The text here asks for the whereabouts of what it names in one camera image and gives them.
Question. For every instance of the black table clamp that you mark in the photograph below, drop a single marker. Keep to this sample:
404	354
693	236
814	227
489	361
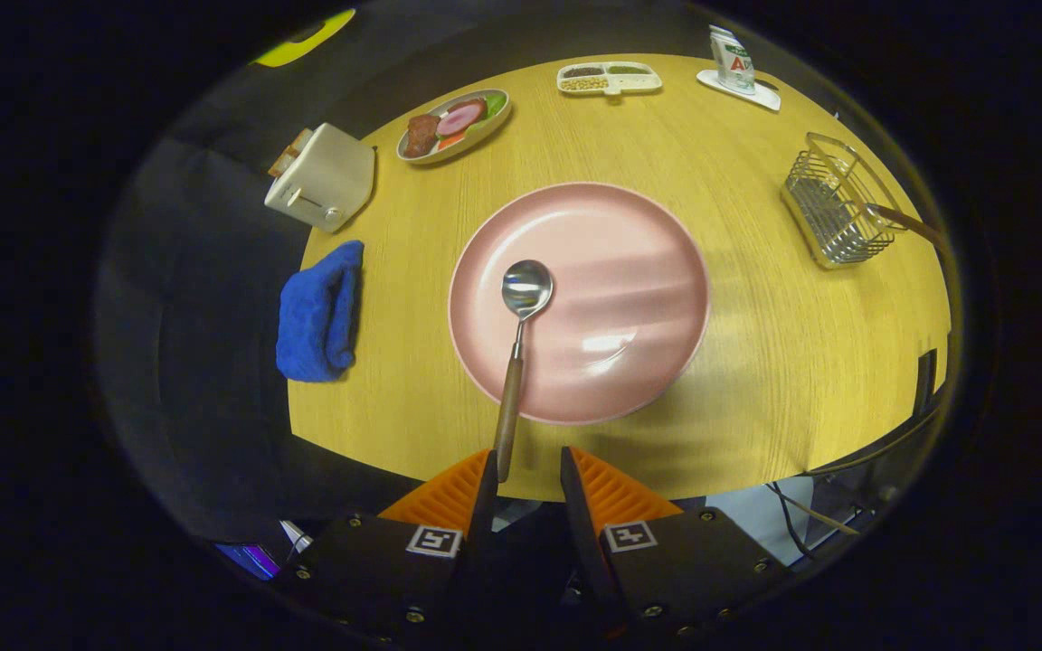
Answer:
925	380

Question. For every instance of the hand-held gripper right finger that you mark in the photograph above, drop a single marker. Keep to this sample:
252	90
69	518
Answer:
586	542

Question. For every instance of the white square coaster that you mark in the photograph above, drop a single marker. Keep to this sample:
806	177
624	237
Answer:
761	96

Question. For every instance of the yellow beans pile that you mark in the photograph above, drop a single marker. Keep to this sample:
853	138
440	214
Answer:
583	84

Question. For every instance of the pink ham slice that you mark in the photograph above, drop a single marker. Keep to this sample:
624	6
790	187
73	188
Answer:
459	118

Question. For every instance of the grey oval food plate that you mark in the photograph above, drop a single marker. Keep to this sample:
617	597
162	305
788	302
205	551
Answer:
476	137

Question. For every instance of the dark beans pile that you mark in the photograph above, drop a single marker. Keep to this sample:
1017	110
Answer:
582	71

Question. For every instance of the small brown steak piece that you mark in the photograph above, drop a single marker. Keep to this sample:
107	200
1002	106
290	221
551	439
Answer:
476	103

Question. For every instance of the green beans pile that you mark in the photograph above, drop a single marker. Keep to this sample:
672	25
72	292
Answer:
629	70

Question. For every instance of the blue folded towel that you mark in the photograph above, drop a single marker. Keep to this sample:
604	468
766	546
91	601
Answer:
313	316

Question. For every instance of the pink round plate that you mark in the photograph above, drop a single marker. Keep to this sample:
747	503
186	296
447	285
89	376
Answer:
611	298

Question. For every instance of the green lettuce leaf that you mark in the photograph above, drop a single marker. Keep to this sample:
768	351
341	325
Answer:
495	102

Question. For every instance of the white drink bottle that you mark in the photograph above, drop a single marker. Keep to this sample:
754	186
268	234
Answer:
734	63

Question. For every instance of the toast slice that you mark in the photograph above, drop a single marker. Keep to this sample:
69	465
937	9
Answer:
282	165
299	141

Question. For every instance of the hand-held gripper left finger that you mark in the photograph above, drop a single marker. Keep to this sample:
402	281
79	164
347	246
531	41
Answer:
478	533

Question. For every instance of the orange carrot slice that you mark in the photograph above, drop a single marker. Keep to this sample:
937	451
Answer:
451	141

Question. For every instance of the white divided dish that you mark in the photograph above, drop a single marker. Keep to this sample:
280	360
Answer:
634	83

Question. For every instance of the white toaster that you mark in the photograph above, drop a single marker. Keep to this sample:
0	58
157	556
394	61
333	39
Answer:
326	181

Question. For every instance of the large brown steak piece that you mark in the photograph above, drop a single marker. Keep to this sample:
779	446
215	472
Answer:
421	136

